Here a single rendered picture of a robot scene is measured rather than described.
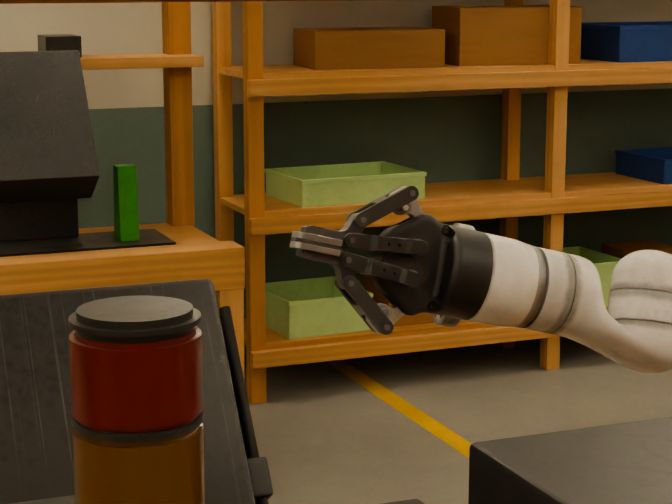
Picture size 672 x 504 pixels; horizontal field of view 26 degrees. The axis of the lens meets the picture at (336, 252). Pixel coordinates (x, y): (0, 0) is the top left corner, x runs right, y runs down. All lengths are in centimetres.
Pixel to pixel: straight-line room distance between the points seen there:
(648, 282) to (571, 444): 50
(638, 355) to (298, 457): 448
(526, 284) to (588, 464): 46
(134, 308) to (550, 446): 30
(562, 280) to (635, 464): 48
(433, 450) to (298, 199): 129
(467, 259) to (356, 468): 442
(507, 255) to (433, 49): 530
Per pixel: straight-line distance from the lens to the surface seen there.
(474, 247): 119
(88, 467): 56
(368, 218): 117
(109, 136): 659
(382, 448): 580
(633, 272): 127
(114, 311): 55
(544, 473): 74
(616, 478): 74
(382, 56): 640
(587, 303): 123
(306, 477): 549
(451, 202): 654
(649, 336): 126
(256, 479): 115
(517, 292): 120
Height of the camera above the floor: 186
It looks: 11 degrees down
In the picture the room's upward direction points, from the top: straight up
